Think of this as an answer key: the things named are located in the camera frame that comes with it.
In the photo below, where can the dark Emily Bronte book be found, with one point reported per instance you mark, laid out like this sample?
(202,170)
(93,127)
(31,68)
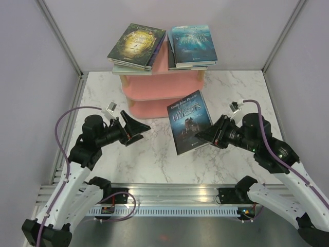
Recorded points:
(188,116)

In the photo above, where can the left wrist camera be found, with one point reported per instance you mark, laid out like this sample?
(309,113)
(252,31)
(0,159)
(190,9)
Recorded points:
(109,111)

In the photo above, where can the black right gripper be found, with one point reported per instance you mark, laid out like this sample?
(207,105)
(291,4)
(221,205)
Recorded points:
(209,134)

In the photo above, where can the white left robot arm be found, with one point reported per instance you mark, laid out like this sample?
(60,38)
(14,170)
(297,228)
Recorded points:
(56,222)

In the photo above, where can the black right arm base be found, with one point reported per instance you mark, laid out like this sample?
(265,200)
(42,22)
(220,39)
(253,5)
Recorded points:
(248,211)

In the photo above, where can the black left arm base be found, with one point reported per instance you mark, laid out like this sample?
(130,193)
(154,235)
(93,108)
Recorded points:
(113,198)

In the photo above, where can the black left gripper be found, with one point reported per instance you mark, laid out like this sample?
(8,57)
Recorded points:
(133,128)

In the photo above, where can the pink three-tier shelf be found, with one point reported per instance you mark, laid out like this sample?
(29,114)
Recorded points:
(149,95)

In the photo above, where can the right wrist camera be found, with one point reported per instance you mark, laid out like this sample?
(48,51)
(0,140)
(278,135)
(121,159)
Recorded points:
(236,106)

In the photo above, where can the dark Moon and Sixpence book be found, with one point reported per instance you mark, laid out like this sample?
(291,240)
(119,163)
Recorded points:
(185,68)

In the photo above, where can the light blue book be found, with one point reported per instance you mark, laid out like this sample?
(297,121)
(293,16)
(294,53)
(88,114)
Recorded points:
(171,60)

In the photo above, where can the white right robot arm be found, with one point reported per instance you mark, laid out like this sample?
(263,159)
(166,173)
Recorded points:
(309,214)

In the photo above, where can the blue 20000 Leagues book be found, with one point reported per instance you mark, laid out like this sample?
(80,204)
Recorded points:
(192,46)

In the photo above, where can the purple Robinson Crusoe book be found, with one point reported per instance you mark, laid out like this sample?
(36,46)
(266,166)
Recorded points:
(155,53)

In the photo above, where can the white slotted cable duct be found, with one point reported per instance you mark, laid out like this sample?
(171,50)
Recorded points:
(165,211)

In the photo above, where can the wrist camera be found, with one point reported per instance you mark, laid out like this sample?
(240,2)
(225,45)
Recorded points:
(109,111)
(236,106)

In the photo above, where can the aluminium frame rail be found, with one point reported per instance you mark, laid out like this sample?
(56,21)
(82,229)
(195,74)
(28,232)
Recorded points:
(187,194)

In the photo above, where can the green gold fantasy book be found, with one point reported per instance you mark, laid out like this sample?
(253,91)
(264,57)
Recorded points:
(136,46)

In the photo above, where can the pale green Great Gatsby book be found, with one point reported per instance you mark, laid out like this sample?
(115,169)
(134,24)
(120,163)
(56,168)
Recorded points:
(119,69)

